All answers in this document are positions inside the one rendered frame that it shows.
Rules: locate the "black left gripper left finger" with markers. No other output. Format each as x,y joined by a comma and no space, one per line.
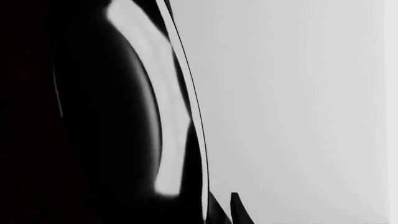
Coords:
217,215

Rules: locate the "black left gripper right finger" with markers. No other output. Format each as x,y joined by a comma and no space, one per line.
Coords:
237,213

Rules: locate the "black frying pan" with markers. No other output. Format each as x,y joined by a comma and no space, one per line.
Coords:
77,116

